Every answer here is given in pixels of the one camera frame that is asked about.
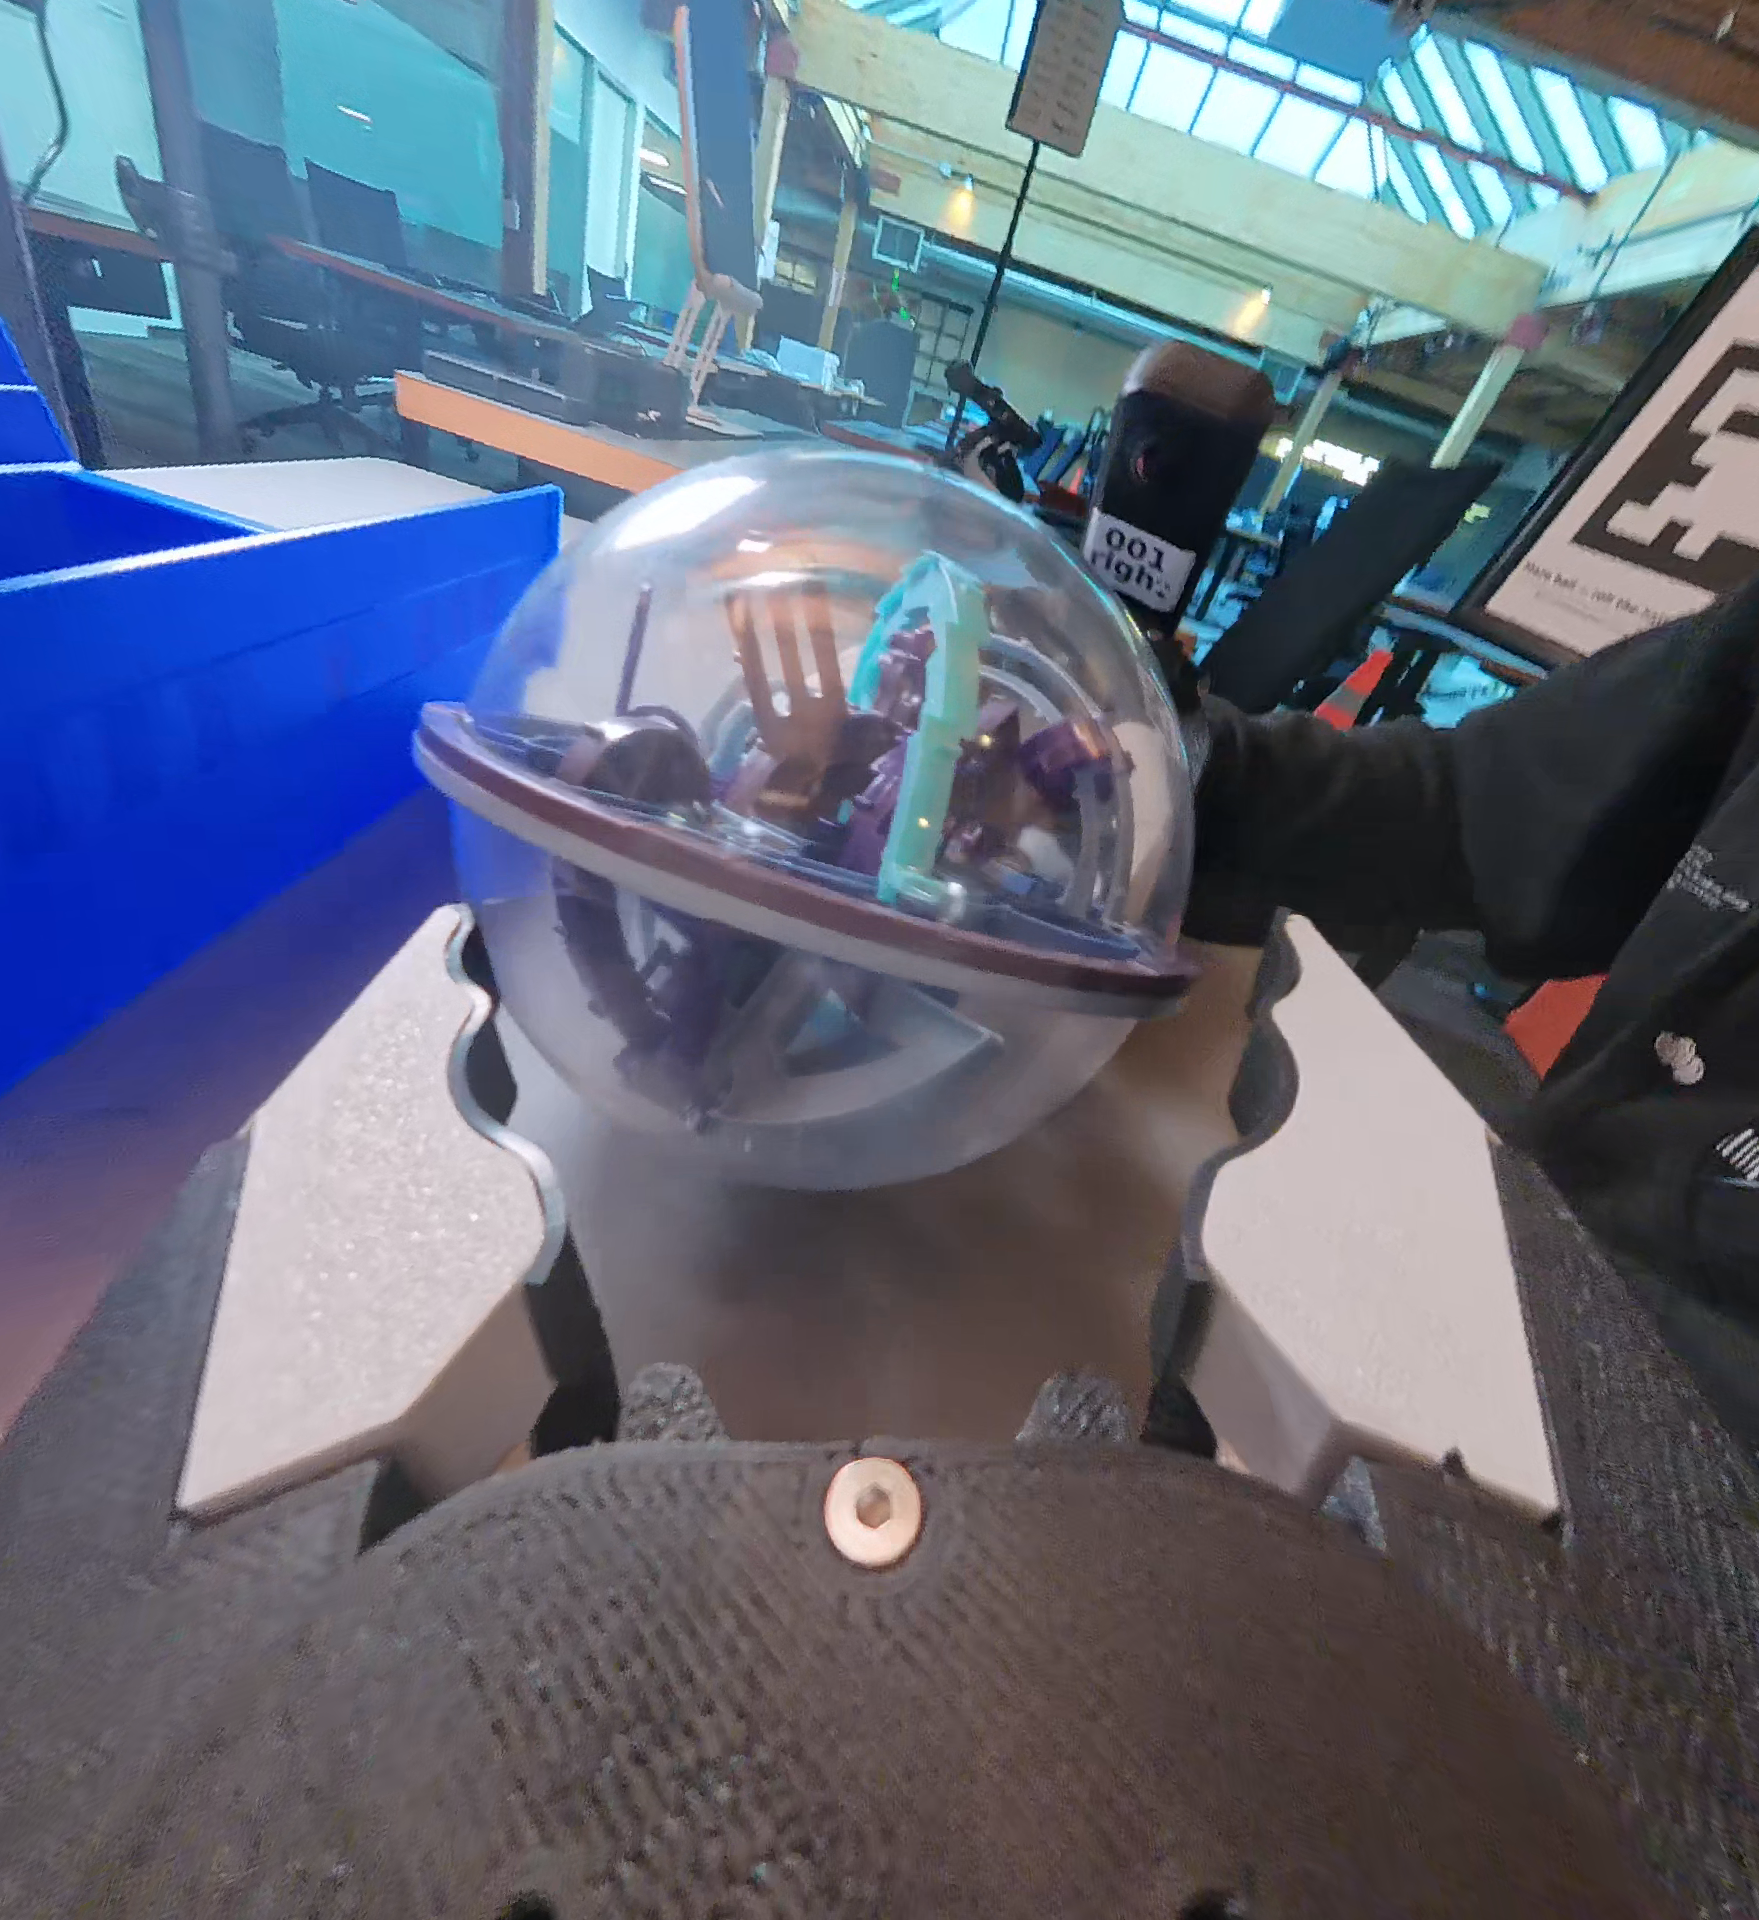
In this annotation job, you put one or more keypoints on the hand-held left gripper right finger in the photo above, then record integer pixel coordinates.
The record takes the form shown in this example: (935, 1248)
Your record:
(1373, 1248)

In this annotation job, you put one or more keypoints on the clear plastic maze ball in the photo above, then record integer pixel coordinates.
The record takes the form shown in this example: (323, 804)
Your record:
(820, 811)

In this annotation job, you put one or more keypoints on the long wooden table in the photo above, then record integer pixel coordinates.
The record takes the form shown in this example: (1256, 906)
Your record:
(566, 421)

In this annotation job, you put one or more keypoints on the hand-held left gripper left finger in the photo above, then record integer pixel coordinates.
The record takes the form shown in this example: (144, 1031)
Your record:
(369, 1248)

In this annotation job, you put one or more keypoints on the black and white marker tag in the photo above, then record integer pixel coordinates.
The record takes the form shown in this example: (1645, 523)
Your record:
(1690, 451)

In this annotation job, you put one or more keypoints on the blue plastic bin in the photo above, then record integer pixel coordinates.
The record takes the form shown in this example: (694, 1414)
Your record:
(160, 721)

